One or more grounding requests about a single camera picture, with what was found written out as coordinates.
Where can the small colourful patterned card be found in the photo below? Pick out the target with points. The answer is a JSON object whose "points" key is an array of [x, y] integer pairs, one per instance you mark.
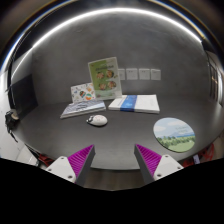
{"points": [[83, 92]]}

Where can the green upright food book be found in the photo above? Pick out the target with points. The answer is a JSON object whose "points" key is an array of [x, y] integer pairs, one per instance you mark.
{"points": [[105, 78]]}

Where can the grey striped book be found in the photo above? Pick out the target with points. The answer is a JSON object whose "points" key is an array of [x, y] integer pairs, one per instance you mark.
{"points": [[84, 107]]}

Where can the white computer mouse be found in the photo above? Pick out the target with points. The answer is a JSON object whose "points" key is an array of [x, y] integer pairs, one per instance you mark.
{"points": [[97, 120]]}

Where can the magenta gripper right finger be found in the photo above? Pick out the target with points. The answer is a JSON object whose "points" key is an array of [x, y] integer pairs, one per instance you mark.
{"points": [[154, 166]]}

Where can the white book with blue band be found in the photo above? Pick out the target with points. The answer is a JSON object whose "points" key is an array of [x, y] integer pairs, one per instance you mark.
{"points": [[136, 103]]}

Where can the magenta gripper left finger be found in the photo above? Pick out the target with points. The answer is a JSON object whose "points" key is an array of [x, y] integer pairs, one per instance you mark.
{"points": [[75, 167]]}

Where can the white wall socket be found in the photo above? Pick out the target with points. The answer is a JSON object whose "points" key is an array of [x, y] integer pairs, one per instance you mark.
{"points": [[155, 74], [122, 74], [132, 73], [144, 74]]}

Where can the black monitor screen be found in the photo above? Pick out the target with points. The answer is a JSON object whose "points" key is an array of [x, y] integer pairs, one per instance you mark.
{"points": [[24, 97]]}

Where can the round landscape mouse pad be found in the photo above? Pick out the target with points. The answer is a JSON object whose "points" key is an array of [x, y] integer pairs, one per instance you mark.
{"points": [[174, 134]]}

